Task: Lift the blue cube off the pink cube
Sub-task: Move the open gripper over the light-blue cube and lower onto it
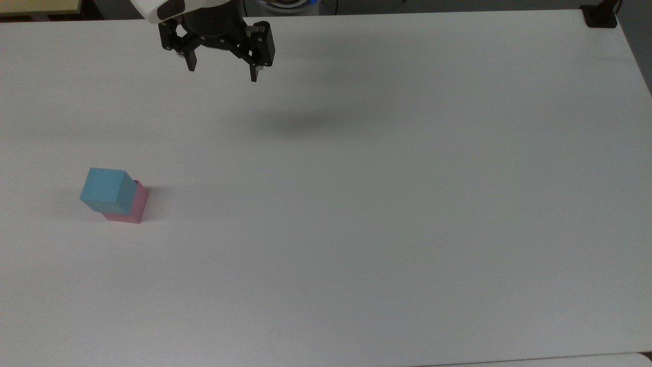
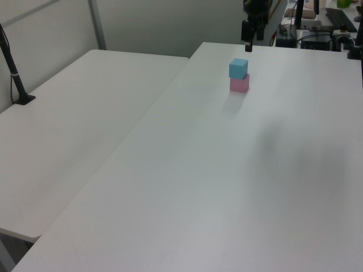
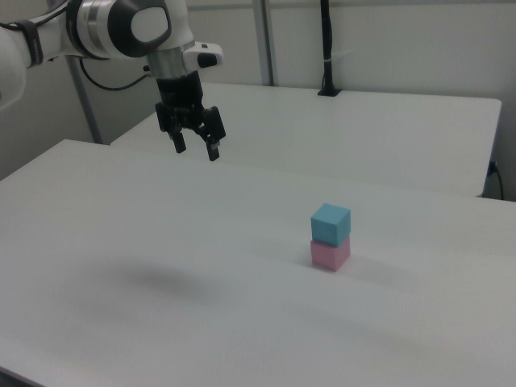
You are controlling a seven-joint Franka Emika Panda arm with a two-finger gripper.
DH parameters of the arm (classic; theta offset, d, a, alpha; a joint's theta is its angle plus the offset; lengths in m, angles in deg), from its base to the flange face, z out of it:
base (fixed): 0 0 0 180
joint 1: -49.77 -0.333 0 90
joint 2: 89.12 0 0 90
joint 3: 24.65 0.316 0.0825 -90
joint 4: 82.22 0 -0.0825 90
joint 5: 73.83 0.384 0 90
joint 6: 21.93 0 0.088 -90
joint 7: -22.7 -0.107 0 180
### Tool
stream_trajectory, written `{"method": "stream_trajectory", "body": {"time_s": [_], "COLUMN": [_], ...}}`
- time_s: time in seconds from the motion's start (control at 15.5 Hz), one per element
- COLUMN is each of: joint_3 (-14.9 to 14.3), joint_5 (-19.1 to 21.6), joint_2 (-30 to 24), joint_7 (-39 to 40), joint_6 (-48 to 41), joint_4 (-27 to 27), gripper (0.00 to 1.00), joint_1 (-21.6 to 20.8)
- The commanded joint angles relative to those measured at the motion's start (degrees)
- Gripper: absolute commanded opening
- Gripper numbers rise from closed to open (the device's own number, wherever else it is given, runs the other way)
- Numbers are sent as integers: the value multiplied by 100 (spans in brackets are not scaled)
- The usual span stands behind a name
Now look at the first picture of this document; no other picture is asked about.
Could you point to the round silver blue object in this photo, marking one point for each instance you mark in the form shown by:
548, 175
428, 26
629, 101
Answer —
288, 3

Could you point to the yellow wooden board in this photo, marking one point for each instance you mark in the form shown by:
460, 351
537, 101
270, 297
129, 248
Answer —
38, 6

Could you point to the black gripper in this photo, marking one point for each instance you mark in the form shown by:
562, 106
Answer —
211, 25

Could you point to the blue cube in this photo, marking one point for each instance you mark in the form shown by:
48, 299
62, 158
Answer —
108, 190

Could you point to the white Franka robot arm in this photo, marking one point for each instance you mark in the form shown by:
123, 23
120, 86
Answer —
153, 7

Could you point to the pink cube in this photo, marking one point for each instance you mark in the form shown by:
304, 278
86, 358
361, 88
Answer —
133, 206

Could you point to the black table clamp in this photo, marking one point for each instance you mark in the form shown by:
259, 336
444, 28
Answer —
600, 15

